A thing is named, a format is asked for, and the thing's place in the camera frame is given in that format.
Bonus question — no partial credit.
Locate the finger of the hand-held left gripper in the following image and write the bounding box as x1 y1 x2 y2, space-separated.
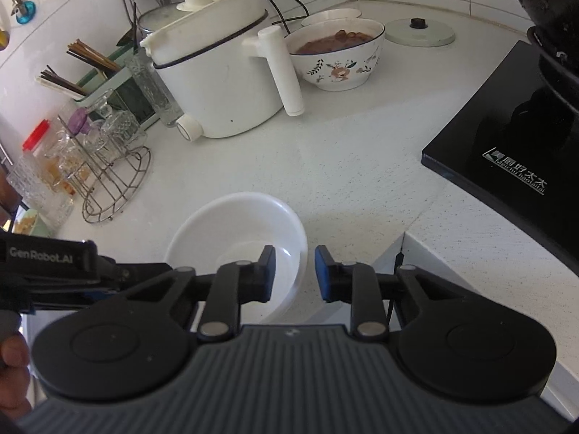
28 256 175 314

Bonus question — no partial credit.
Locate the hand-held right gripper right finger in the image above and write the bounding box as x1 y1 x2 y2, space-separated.
314 244 469 342

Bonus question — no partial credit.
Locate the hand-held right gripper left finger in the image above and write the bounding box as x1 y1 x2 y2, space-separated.
115 245 278 343

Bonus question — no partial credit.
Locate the white plastic bowl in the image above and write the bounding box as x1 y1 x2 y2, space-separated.
164 192 308 324

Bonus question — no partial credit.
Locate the person's left hand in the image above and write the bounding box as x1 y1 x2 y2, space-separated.
0 332 33 410

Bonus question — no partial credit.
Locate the patterned glass pitcher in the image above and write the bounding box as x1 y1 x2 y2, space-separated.
5 154 75 233

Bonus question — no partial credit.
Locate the glass jar red lid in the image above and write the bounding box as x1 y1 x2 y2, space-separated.
22 119 91 197

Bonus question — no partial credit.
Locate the cluster of small glass cups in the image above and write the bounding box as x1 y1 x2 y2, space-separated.
43 95 148 177

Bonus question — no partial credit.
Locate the green chopstick holder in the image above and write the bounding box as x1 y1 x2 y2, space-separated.
75 47 159 125

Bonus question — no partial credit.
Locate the tall patterned glass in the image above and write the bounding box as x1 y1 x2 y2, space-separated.
124 54 177 127

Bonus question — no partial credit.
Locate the white electric pot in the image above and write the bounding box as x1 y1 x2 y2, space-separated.
139 0 305 142

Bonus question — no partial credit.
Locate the deer print bowl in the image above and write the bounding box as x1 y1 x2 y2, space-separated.
285 18 386 92

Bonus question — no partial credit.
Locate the bundle of chopsticks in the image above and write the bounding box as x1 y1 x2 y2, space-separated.
38 38 123 98

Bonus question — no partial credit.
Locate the brown food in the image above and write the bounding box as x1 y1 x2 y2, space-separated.
296 28 376 55

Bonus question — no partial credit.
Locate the black induction cooktop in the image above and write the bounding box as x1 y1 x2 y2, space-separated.
420 40 579 276

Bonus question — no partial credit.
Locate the blue suction hook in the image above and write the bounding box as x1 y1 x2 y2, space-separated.
11 1 36 24

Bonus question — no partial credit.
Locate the white plate behind bowl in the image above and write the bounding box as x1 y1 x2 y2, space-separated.
301 9 363 28

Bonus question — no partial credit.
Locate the pale green pot lid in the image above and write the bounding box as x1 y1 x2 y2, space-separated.
384 17 455 47

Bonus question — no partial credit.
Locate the wire cup rack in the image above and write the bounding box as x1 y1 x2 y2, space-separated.
68 113 152 224

